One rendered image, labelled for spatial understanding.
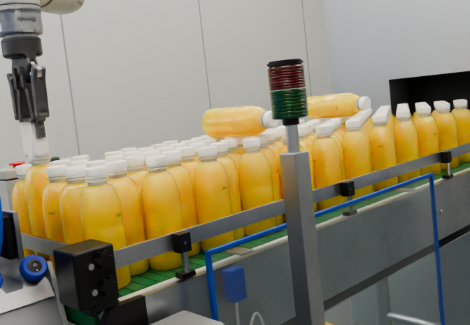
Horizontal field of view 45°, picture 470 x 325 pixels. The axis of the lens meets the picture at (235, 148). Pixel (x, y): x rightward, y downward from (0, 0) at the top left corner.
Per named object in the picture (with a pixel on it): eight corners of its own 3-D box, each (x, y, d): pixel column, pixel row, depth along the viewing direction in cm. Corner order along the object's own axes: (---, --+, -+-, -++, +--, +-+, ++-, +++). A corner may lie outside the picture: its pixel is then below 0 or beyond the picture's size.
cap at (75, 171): (89, 178, 102) (88, 168, 102) (67, 182, 100) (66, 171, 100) (84, 176, 105) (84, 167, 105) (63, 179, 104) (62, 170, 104)
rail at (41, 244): (7, 243, 120) (5, 229, 120) (10, 242, 120) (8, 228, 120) (103, 271, 91) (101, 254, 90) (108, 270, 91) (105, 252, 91)
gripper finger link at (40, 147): (43, 120, 112) (45, 119, 112) (48, 154, 113) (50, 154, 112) (29, 121, 110) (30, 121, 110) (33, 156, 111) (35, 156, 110)
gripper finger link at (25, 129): (21, 122, 113) (19, 122, 113) (26, 156, 114) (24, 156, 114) (36, 121, 115) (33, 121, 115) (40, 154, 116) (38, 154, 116)
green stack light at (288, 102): (264, 120, 98) (261, 92, 98) (288, 117, 102) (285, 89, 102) (292, 119, 93) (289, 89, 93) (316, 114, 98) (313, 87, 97)
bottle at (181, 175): (189, 244, 120) (179, 159, 118) (206, 250, 114) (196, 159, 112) (159, 252, 116) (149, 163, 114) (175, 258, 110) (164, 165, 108)
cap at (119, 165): (132, 171, 105) (131, 162, 105) (117, 175, 102) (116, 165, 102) (117, 172, 107) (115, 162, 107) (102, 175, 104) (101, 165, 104)
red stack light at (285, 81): (261, 91, 98) (259, 69, 97) (285, 89, 102) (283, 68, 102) (289, 89, 93) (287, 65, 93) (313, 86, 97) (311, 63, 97)
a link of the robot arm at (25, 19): (1, 3, 104) (6, 35, 105) (48, 4, 110) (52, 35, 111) (-16, 12, 111) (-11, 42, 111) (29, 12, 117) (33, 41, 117)
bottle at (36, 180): (29, 256, 112) (15, 164, 110) (43, 246, 119) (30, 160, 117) (63, 253, 112) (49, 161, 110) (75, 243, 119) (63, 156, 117)
